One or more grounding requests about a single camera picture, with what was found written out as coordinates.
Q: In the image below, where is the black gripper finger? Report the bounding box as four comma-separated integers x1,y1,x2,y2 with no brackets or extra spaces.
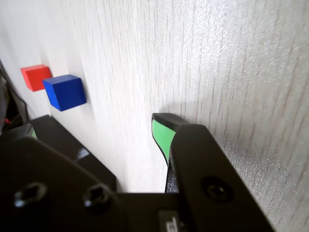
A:
151,112,276,232
0,115,121,232

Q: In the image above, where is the red cube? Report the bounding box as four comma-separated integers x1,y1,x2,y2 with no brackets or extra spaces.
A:
20,64,53,92

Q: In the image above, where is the blue cube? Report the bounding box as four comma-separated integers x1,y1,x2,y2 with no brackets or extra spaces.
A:
42,74,87,112

